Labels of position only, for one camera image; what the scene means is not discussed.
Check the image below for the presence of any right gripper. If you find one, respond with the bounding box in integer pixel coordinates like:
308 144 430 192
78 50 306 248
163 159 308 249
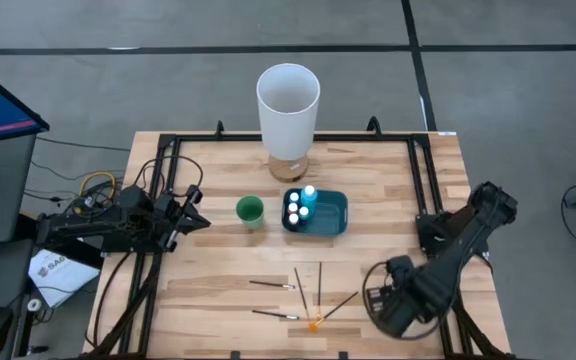
367 254 419 336

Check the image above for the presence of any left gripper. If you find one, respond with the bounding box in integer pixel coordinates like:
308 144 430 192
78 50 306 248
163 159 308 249
153 184 212 252

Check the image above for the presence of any orange fan brush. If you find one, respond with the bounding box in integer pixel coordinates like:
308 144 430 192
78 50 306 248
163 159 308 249
307 290 359 335

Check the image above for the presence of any orange brush gold ferrule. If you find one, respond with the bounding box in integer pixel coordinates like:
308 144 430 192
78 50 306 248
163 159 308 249
316 261 324 321

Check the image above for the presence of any thin pointed brush gold ferrule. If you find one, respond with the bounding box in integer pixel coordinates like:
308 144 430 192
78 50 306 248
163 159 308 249
293 267 311 321

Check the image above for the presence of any black brush silver ferrule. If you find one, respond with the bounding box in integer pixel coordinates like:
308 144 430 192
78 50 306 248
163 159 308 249
248 279 297 291

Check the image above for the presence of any large teal paint bottle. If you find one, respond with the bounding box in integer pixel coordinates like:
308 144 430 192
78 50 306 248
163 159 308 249
300 184 319 211

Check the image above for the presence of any black brush with white print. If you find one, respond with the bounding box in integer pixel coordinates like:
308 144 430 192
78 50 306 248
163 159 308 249
251 309 301 321

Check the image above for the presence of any green plastic cup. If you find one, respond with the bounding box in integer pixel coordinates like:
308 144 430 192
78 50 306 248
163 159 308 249
235 195 266 231

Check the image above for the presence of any teal plastic bin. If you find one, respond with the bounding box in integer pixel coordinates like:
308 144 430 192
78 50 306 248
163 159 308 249
281 187 349 237

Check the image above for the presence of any black desk bar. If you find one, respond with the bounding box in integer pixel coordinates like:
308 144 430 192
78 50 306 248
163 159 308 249
12 213 105 270

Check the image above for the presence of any white printed paper sheet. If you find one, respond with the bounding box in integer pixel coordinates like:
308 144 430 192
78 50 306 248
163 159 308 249
27 248 102 309

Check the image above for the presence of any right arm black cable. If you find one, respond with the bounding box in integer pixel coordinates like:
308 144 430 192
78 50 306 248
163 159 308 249
361 259 462 341

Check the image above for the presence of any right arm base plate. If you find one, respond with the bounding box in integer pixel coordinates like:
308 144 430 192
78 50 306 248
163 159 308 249
415 212 490 255

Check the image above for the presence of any black aluminium table frame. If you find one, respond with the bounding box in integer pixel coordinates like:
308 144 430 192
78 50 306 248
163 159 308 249
87 115 519 360

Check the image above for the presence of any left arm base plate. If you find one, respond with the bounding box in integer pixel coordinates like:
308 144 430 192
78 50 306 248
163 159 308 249
95 227 169 256

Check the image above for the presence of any yellow cable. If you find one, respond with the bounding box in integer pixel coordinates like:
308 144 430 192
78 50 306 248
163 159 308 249
78 171 118 199

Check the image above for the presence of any black floor cable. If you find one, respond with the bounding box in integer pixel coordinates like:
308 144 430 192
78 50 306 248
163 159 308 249
35 135 133 153

